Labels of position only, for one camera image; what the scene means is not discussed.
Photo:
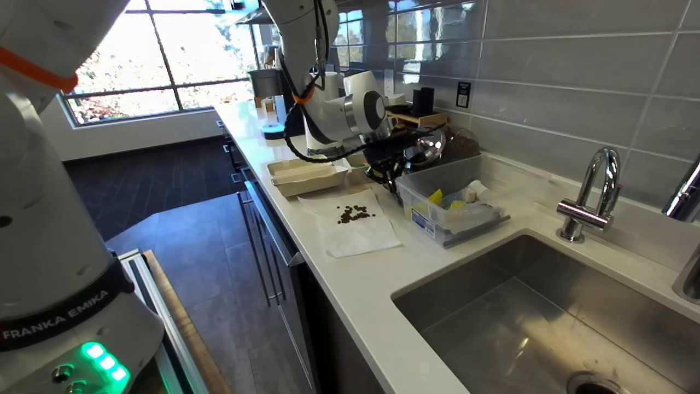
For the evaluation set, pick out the coffee bean pile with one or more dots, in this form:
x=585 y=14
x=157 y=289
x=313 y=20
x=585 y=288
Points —
x=352 y=214

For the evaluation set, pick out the small yellow sponge piece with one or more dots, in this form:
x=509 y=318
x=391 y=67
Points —
x=457 y=206

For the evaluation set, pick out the dark cabinet front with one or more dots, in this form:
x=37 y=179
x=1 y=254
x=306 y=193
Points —
x=292 y=308

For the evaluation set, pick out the chrome angled faucet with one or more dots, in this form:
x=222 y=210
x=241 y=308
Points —
x=684 y=198

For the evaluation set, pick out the wall power outlet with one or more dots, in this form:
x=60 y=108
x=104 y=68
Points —
x=462 y=96

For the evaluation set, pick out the stainless steel sink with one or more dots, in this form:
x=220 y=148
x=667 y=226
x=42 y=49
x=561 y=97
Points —
x=511 y=329

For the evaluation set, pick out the chrome curved faucet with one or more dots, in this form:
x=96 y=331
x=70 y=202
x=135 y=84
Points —
x=591 y=212

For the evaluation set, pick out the black cup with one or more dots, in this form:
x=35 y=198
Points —
x=422 y=102

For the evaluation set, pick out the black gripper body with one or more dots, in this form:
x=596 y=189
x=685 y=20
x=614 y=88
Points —
x=391 y=154

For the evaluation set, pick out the light wooden tray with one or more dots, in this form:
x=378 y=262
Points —
x=306 y=179

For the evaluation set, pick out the dark wooden organizer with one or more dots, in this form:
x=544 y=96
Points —
x=425 y=120

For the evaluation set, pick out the black coffee machine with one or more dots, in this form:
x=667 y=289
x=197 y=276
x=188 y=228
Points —
x=265 y=84

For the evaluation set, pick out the white paper napkin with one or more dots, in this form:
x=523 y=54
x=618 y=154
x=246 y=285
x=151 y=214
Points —
x=363 y=233

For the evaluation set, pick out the white scrubber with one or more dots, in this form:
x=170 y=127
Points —
x=475 y=189

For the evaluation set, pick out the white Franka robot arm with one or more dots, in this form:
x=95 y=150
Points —
x=44 y=219

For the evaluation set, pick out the clear plastic bin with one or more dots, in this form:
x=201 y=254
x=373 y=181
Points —
x=438 y=176

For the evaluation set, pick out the wooden edged robot stand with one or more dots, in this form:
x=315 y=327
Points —
x=177 y=320

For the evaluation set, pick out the large grid window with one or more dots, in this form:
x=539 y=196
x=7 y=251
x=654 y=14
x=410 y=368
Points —
x=145 y=67

